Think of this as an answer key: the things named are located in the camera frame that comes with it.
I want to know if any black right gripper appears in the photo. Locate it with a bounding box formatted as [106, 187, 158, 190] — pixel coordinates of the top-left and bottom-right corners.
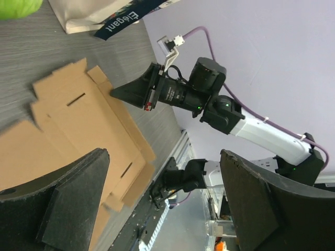
[109, 63, 199, 111]

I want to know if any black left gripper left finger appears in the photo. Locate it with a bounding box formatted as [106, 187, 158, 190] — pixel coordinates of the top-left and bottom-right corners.
[1, 148, 110, 250]

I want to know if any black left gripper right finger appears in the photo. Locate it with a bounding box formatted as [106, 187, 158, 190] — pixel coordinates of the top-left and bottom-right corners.
[220, 150, 334, 250]

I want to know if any brown cardboard box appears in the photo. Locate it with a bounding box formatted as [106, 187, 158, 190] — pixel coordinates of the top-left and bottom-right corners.
[1, 59, 155, 250]

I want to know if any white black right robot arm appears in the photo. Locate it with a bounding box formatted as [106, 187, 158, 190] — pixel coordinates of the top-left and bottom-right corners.
[110, 57, 327, 186]

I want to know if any beige canvas tote bag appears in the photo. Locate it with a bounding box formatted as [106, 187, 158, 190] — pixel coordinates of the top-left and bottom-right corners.
[49, 1, 176, 40]

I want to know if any green cabbage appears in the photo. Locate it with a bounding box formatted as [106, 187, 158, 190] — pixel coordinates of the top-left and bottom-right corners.
[1, 0, 43, 20]

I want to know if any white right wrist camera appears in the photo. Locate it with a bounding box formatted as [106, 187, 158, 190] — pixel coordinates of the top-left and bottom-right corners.
[157, 35, 185, 72]

